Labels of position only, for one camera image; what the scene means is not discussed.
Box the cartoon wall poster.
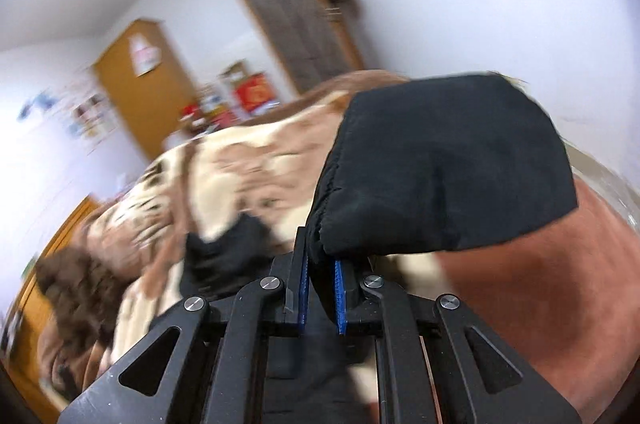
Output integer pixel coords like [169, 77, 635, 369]
[17, 74, 120, 155]

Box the dark brown puffer jacket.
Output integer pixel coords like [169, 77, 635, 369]
[35, 247, 132, 347]

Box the wooden framed door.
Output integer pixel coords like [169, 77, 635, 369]
[227, 0, 367, 98]

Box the white plastic bag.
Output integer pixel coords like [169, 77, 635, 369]
[129, 35, 162, 78]

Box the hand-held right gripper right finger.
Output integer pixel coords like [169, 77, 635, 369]
[332, 257, 583, 424]

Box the black quilted jacket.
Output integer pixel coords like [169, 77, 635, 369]
[150, 74, 580, 424]

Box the brown animal printed blanket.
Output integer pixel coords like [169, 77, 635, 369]
[35, 72, 640, 424]

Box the red box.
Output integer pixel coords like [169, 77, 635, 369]
[234, 73, 279, 115]

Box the wooden wardrobe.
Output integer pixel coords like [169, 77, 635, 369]
[94, 18, 201, 160]

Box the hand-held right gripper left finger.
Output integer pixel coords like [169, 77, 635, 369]
[59, 227, 313, 424]

